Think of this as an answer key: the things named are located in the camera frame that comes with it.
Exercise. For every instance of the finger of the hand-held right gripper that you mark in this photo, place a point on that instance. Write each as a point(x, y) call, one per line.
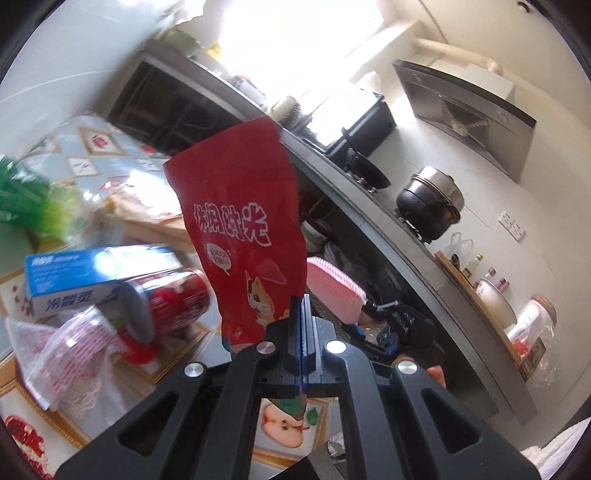
point(356, 331)

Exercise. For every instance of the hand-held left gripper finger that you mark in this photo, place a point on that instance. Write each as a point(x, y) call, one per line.
point(296, 334)
point(307, 337)

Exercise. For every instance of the red snack pouch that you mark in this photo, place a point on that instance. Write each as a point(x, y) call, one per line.
point(240, 194)

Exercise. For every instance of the green drink bottle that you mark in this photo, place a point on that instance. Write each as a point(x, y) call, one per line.
point(27, 198)

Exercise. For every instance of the person's right hand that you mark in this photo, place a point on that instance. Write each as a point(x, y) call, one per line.
point(431, 374)

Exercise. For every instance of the grey kitchen counter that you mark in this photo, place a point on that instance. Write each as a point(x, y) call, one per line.
point(461, 321)

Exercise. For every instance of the yellow capped sauce bottle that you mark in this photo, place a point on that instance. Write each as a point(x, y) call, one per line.
point(472, 265)

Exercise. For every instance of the white cooker pot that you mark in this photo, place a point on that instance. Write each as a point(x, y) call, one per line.
point(498, 304)

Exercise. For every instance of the stack of white dishes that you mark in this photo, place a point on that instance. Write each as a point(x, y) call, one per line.
point(314, 237)

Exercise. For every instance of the white plastic bag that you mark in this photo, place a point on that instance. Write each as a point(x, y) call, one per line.
point(461, 244)

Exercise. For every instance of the white lidded jar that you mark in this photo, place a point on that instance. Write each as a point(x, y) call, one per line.
point(531, 323)

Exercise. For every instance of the red drink can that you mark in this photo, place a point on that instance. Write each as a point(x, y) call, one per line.
point(178, 300)

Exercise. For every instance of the black pot with steel lid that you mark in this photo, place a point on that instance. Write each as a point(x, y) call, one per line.
point(425, 203)

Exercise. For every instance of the black wok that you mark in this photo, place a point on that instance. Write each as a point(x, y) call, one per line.
point(369, 173)

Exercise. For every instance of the white fuzzy cloth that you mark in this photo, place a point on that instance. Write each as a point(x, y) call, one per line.
point(561, 452)

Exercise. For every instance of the black countertop appliance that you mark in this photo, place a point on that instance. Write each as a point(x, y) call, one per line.
point(364, 124)

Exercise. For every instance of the white canister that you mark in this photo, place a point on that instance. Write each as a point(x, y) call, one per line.
point(282, 108)

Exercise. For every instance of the clear bag with red print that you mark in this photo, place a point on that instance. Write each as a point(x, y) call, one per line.
point(69, 353)

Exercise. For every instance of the blue and white box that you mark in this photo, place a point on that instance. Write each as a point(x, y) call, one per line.
point(69, 277)

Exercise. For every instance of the steel range hood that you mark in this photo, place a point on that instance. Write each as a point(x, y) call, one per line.
point(461, 104)

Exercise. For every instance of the fruit print tablecloth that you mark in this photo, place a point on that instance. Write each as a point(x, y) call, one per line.
point(83, 138)

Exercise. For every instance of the bright window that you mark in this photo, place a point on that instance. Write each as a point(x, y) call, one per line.
point(300, 41)

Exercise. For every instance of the white wall socket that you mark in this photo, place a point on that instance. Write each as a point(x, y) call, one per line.
point(512, 225)

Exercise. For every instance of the beige exhaust duct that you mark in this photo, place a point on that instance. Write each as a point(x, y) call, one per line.
point(461, 50)

